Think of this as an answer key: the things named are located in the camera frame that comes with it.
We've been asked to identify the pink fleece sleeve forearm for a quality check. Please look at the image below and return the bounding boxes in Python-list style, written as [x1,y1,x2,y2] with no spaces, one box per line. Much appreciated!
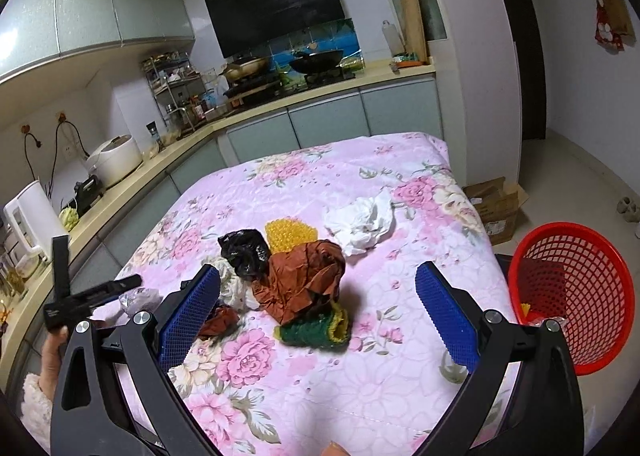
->
[21,372,52,454]

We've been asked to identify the lower kitchen cabinets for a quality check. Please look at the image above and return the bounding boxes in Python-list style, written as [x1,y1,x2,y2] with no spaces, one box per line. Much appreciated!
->
[0,73,445,387]

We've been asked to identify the kitchen cabinets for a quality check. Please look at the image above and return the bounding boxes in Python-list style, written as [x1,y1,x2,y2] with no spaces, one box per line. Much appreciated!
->
[0,73,445,387]
[1,0,194,79]

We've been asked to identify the upper kitchen cabinets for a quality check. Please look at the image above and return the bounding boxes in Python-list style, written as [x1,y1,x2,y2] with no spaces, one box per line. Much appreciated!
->
[1,0,194,79]

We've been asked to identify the left hand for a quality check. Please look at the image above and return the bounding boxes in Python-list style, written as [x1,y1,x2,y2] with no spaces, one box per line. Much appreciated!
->
[38,326,68,401]

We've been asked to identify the right hand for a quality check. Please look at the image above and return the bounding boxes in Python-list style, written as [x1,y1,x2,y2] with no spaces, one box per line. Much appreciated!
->
[321,442,349,456]

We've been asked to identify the silver foil wrapper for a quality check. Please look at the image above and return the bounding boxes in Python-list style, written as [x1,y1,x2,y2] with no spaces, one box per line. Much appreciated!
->
[118,287,163,319]

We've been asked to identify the white electric kettle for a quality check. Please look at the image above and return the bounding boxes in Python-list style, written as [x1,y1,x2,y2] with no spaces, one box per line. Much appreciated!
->
[3,180,67,262]

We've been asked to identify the red plastic basket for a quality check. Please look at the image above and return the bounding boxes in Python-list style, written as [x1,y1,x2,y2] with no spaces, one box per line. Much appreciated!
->
[508,222,634,376]

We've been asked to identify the pink floral tablecloth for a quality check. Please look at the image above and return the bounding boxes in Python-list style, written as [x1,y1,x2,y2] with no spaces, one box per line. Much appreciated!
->
[122,132,510,455]

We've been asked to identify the beige crumpled paper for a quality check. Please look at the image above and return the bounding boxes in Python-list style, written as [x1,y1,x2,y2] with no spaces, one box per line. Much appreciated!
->
[202,256,259,313]

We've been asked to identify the white rice cooker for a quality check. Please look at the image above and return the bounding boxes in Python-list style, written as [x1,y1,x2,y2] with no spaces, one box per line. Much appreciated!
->
[85,135,143,189]

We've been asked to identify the black crumpled plastic bag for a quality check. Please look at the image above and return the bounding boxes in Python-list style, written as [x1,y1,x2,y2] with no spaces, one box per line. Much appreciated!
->
[218,229,271,281]

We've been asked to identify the cardboard box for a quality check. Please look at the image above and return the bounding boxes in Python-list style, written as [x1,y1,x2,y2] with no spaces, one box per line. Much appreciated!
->
[463,177,528,245]

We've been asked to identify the brown crumpled paper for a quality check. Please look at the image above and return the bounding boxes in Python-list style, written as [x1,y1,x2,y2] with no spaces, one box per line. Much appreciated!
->
[252,239,346,325]

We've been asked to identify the green yellow scouring sponge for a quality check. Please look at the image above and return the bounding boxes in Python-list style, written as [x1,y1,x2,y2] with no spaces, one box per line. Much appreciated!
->
[273,301,350,350]

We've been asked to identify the yellow foam net piece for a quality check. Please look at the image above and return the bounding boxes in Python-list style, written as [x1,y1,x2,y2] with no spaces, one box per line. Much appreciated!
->
[265,218,318,254]

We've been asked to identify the metal spice rack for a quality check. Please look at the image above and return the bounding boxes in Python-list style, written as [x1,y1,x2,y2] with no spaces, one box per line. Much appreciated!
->
[140,50,207,138]

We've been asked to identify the white crumpled tissue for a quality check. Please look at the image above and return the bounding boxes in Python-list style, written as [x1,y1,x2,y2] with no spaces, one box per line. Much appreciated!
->
[323,190,394,258]

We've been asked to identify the brass coloured pan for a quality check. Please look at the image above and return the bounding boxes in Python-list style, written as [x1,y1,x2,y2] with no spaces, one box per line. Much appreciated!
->
[222,57,270,84]

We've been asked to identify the black wok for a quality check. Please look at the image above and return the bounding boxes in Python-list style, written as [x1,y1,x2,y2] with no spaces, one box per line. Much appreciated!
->
[290,49,344,75]

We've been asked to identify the red hanging cloth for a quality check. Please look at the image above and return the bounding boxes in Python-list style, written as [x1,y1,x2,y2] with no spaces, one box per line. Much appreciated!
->
[594,2,624,52]

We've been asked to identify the black range hood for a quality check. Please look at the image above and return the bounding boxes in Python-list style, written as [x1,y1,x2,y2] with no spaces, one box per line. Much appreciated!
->
[205,0,345,58]

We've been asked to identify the wooden cutting board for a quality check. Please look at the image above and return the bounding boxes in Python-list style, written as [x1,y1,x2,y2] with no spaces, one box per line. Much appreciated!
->
[400,0,430,63]

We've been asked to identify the hanging brown board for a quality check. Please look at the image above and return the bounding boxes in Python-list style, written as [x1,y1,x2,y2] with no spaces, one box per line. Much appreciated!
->
[602,0,636,39]

